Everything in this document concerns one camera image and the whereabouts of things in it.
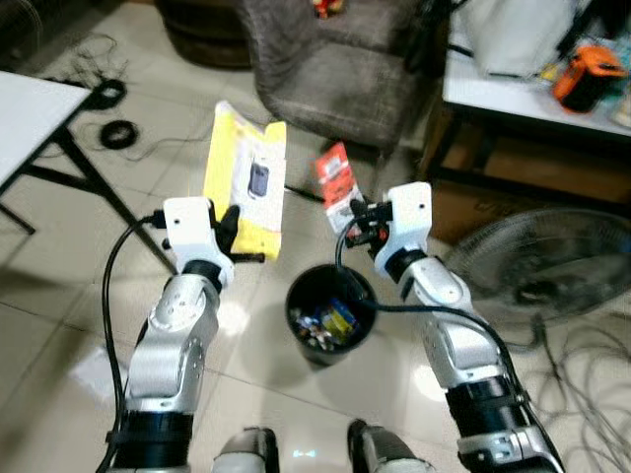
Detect red and white blister pack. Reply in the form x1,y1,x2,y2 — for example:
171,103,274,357
314,142,362,236

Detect yellow product package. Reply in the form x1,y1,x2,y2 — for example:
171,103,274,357
202,101,290,262

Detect yellow and blue trash wrapper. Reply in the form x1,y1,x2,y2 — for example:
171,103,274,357
328,300,359,343

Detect black round rubbish bin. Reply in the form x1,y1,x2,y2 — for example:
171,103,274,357
285,263,379,370

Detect grey fabric armchair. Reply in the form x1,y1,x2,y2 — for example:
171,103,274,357
236,0,447,151

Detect brown cardboard box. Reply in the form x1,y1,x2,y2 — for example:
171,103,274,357
422,97,631,245

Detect white topped side table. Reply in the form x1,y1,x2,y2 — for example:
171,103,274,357
426,37,631,213

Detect black floor fan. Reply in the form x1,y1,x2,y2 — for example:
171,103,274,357
443,206,631,329

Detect left robot leg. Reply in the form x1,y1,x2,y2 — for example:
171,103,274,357
211,426,281,473

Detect robot leg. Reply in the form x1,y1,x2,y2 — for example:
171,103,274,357
346,420,436,473
211,426,281,473

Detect dark round barrel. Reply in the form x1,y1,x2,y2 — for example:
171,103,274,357
156,0,253,70

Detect right robot leg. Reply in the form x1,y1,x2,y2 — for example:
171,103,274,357
346,420,436,473

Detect white plastic bag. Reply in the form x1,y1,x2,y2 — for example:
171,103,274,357
461,0,585,79

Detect orange and black tool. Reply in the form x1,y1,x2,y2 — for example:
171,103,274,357
551,43,628,112

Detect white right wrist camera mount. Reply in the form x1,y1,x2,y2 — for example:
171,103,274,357
372,182,434,274

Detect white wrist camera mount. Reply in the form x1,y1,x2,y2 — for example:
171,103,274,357
162,196,234,278
372,182,434,274

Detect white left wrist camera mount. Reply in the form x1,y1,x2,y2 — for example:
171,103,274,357
162,196,234,278

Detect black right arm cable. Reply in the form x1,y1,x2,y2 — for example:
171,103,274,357
335,229,516,358

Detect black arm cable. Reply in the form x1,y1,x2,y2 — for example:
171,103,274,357
335,229,516,358
97,209,169,473

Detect black metal table frame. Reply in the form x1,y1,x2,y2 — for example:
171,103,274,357
0,123,180,274

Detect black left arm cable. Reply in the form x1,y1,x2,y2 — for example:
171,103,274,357
97,209,169,473

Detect coiled black cable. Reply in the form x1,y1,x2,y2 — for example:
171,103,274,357
87,78,128,111
99,119,141,151

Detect grey loose floor cables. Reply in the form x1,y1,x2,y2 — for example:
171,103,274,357
508,313,631,473

